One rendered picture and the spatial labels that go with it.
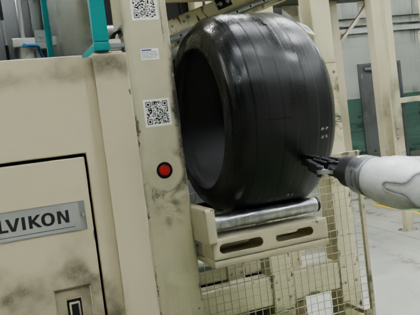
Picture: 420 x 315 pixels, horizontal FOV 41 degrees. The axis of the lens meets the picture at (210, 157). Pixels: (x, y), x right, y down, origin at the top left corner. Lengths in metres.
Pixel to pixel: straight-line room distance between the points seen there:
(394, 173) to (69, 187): 0.68
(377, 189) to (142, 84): 0.70
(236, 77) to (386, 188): 0.50
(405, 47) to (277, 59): 11.32
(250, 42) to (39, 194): 0.92
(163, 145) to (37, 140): 0.87
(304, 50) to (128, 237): 0.94
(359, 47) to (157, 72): 10.76
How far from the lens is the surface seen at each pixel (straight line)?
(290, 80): 1.46
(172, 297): 1.59
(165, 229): 1.55
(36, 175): 0.68
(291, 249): 1.60
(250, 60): 1.44
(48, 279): 0.70
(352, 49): 12.09
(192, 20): 2.04
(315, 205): 1.64
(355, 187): 1.25
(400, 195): 1.14
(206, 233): 1.47
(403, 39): 12.84
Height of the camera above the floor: 1.16
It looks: 3 degrees down
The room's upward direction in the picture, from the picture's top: 7 degrees counter-clockwise
